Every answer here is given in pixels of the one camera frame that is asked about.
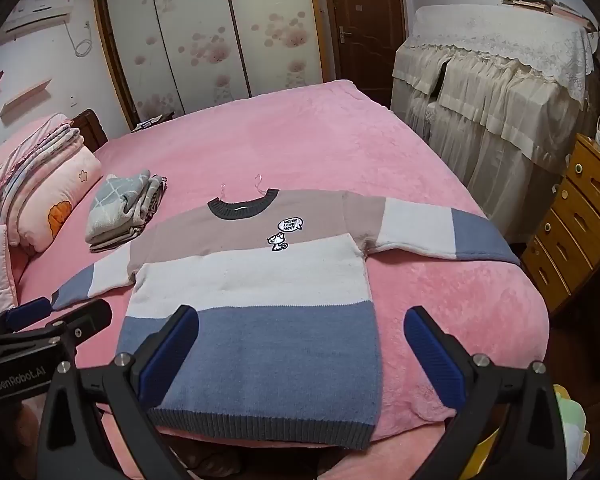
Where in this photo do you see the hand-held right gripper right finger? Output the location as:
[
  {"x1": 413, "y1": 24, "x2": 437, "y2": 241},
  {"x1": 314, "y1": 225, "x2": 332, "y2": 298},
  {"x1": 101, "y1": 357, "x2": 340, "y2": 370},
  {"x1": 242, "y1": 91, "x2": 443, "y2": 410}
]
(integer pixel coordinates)
[{"x1": 403, "y1": 305, "x2": 567, "y2": 480}]

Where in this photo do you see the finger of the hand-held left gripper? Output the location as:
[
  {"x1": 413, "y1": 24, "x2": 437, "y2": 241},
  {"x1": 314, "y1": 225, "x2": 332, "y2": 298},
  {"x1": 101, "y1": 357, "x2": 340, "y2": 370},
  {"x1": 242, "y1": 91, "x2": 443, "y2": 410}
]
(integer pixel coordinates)
[
  {"x1": 0, "y1": 296, "x2": 52, "y2": 333},
  {"x1": 0, "y1": 299, "x2": 113, "y2": 356}
]

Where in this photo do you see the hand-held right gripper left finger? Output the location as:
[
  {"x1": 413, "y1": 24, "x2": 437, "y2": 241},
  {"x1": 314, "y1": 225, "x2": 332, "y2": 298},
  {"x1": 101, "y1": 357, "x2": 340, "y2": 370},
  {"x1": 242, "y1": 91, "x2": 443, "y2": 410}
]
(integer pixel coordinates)
[{"x1": 32, "y1": 304, "x2": 201, "y2": 480}]

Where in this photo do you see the colour block knit sweater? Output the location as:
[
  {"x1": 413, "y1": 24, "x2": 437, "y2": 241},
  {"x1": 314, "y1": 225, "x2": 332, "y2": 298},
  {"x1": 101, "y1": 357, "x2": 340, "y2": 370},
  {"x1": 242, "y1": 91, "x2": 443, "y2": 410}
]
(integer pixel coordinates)
[{"x1": 51, "y1": 174, "x2": 522, "y2": 451}]

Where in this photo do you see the folded grey checked sweater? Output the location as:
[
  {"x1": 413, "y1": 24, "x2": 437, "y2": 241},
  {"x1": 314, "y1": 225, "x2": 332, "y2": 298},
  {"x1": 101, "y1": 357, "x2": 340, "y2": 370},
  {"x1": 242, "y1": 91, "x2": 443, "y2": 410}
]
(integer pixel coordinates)
[{"x1": 85, "y1": 170, "x2": 168, "y2": 253}]

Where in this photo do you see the cream quilt with orange print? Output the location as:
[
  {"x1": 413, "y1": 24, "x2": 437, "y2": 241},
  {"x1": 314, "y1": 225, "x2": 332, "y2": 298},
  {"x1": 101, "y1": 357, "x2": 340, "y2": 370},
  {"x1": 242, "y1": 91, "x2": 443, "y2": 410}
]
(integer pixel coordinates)
[{"x1": 17, "y1": 147, "x2": 103, "y2": 253}]

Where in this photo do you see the pale yellow green bundle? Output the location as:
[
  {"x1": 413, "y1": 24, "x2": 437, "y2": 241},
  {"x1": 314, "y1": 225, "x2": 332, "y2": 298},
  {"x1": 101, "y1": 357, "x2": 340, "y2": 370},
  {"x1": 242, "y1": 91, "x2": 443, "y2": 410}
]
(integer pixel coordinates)
[{"x1": 552, "y1": 385, "x2": 593, "y2": 480}]

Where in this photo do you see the folded striped pink quilt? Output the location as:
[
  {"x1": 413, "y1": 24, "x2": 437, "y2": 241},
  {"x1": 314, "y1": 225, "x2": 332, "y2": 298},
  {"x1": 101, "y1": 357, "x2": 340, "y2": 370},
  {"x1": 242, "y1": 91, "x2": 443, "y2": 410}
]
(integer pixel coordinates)
[{"x1": 0, "y1": 112, "x2": 83, "y2": 241}]

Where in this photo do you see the dark wooden headboard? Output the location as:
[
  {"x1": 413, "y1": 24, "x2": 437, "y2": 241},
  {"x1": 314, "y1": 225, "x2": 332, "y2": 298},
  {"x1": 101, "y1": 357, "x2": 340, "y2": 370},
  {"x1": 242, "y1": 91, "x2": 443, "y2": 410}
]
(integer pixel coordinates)
[{"x1": 72, "y1": 109, "x2": 108, "y2": 153}]

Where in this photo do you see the yellow wooden drawer cabinet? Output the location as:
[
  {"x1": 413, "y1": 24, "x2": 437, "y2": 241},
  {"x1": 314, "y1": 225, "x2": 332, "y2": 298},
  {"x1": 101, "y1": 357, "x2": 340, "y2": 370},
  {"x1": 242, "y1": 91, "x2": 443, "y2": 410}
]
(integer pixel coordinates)
[{"x1": 520, "y1": 132, "x2": 600, "y2": 313}]

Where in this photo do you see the dark nightstand with papers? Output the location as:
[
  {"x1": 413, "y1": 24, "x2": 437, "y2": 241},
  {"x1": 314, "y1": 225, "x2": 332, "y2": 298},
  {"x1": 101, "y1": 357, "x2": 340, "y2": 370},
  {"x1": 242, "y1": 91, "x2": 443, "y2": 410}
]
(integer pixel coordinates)
[{"x1": 130, "y1": 112, "x2": 176, "y2": 133}]

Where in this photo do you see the pink bed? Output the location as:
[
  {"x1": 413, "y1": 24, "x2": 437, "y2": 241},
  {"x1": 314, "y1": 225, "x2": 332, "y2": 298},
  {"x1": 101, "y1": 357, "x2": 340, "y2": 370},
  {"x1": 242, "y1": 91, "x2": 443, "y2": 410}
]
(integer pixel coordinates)
[{"x1": 10, "y1": 79, "x2": 551, "y2": 461}]

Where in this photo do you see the cream lace covered furniture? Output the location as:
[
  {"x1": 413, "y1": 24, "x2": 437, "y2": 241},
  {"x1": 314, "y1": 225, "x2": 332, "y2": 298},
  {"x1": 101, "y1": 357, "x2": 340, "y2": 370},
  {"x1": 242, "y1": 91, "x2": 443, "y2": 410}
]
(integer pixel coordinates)
[{"x1": 390, "y1": 5, "x2": 600, "y2": 241}]

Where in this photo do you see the white air conditioner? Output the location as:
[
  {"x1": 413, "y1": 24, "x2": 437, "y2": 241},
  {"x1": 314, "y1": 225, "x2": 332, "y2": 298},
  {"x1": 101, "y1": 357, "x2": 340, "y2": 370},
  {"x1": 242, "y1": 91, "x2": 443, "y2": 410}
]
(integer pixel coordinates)
[{"x1": 0, "y1": 0, "x2": 76, "y2": 45}]

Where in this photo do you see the floral sliding door wardrobe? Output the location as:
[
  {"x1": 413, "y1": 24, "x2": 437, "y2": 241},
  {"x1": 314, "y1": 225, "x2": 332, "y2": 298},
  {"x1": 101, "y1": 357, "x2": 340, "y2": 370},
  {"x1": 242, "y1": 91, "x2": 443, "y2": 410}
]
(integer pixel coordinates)
[{"x1": 92, "y1": 0, "x2": 331, "y2": 131}]

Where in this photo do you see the brown wooden door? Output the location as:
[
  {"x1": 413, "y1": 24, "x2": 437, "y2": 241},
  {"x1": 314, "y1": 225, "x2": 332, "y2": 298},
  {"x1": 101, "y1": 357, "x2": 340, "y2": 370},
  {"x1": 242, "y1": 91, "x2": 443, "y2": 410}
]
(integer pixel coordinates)
[{"x1": 320, "y1": 0, "x2": 408, "y2": 108}]

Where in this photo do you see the stack of books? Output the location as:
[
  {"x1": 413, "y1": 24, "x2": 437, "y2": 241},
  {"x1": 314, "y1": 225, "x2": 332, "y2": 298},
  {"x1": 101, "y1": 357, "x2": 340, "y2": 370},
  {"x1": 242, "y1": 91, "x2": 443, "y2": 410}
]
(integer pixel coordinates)
[{"x1": 500, "y1": 0, "x2": 596, "y2": 28}]

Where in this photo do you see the pink wall shelf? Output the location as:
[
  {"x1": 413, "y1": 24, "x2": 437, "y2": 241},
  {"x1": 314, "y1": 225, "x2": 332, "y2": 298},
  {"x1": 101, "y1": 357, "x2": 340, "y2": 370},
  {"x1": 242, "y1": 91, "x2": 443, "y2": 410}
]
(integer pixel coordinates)
[{"x1": 1, "y1": 79, "x2": 53, "y2": 120}]

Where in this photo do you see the white air conditioner cable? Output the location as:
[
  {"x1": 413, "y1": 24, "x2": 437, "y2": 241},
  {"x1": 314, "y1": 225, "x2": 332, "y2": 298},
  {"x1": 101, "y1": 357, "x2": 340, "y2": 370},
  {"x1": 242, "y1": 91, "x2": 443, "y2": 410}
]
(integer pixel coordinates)
[{"x1": 65, "y1": 20, "x2": 93, "y2": 58}]

